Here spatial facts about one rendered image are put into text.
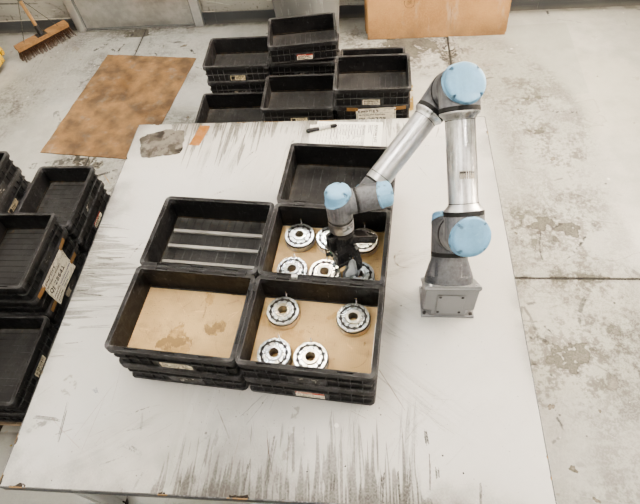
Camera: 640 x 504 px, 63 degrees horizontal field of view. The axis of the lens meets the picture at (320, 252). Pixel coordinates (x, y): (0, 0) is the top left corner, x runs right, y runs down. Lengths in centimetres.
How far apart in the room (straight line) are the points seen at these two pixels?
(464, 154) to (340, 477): 97
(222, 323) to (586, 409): 161
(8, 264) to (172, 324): 113
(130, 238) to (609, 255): 230
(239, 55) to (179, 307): 213
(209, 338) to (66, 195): 154
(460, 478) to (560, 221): 180
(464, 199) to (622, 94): 257
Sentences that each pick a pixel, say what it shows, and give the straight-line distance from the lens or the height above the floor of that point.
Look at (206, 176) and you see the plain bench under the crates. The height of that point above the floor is 70.
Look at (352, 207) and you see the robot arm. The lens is 147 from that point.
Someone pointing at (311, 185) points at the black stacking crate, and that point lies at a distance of 199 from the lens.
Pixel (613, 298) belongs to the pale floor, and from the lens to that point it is 289.
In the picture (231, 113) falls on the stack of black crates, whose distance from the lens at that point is 329.
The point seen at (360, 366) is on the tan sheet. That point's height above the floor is 83.
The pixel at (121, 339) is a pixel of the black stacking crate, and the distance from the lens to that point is 173.
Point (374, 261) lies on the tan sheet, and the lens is 176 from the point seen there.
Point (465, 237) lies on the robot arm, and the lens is 151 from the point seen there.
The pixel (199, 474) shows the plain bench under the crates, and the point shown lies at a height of 70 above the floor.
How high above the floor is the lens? 228
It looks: 54 degrees down
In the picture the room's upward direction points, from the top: 8 degrees counter-clockwise
